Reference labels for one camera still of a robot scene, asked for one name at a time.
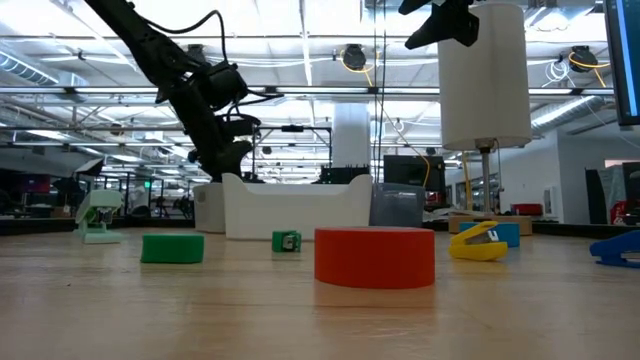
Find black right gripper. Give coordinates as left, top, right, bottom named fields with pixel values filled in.
left=398, top=0, right=480, bottom=50

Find green mini stapler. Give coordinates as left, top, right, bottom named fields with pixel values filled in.
left=140, top=233, right=205, bottom=265
left=271, top=229, right=303, bottom=253

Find mint green stapler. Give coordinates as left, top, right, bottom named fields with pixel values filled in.
left=73, top=189, right=125, bottom=245

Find red tape roll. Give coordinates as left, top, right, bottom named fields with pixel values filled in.
left=313, top=226, right=436, bottom=290

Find light blue tape roll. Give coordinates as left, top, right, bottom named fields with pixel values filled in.
left=458, top=221, right=521, bottom=249

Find yellow mini stapler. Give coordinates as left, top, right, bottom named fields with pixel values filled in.
left=448, top=220, right=509, bottom=262

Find blue mini stapler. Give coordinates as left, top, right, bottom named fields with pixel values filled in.
left=589, top=229, right=640, bottom=270

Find translucent light grey plastic bin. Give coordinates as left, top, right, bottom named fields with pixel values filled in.
left=192, top=182, right=226, bottom=235

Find white plastic bin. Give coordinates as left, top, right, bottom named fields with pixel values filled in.
left=222, top=173, right=374, bottom=241

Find smoky dark grey plastic bin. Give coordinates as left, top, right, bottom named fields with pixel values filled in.
left=369, top=182, right=426, bottom=229

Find computer monitor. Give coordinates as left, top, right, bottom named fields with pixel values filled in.
left=602, top=0, right=640, bottom=126

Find red box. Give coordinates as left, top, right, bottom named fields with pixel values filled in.
left=509, top=203, right=544, bottom=217

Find ceiling cable reel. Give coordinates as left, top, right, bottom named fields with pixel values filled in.
left=341, top=43, right=369, bottom=72
left=569, top=44, right=600, bottom=75

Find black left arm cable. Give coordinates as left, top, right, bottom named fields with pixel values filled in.
left=144, top=9, right=227, bottom=64

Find yellow hanging cable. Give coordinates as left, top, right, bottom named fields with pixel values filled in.
left=367, top=64, right=432, bottom=201

